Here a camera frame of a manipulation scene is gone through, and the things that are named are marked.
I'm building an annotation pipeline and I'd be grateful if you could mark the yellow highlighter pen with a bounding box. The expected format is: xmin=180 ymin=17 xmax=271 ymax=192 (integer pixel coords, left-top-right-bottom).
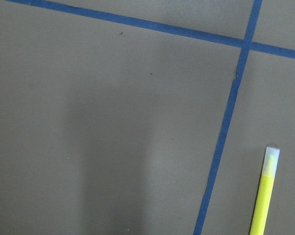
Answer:
xmin=249 ymin=147 xmax=280 ymax=235

